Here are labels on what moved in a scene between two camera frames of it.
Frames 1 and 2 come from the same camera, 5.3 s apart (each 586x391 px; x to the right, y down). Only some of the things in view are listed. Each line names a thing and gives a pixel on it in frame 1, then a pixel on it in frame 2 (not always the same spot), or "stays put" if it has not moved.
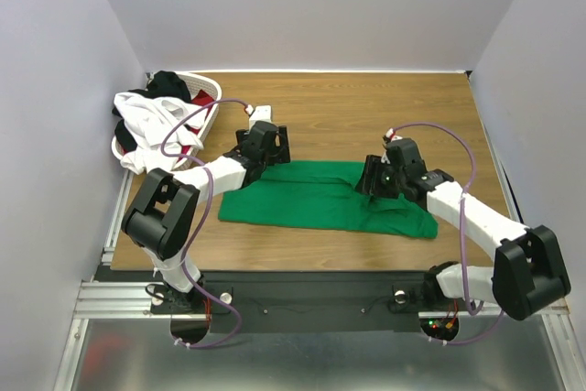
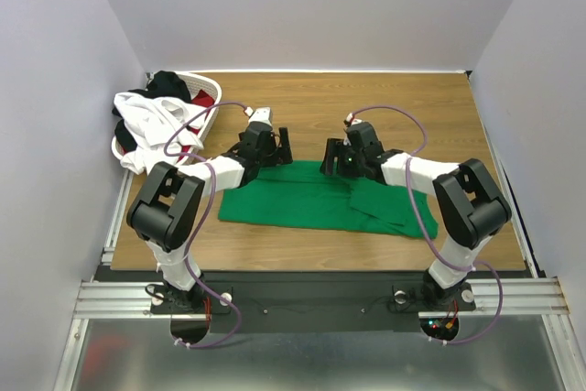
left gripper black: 280,154 stays put
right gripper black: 372,176 -> 334,160
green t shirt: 321,195 stays put
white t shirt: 159,127 stays put
